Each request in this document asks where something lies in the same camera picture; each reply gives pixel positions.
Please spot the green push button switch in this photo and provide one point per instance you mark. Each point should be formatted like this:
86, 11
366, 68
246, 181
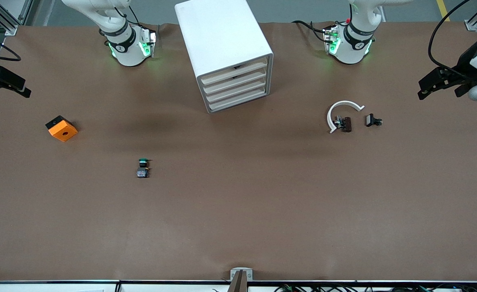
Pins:
142, 173

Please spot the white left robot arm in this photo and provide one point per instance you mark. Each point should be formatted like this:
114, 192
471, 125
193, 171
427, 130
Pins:
352, 52

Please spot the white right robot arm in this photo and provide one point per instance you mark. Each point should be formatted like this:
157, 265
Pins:
128, 52

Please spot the black square push button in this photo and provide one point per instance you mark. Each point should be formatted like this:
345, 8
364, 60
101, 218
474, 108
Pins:
370, 120

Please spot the orange and black block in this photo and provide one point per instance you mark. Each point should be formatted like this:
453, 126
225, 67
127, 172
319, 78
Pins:
63, 132

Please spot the white curved pipe clamp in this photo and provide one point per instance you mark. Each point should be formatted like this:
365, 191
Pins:
346, 103

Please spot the brown table cover mat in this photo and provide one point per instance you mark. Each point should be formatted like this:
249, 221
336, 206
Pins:
238, 202

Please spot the white table edge rail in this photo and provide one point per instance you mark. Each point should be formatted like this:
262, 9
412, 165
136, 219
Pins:
59, 287

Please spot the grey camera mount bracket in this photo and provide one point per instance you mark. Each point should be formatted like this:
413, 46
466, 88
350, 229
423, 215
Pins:
238, 282

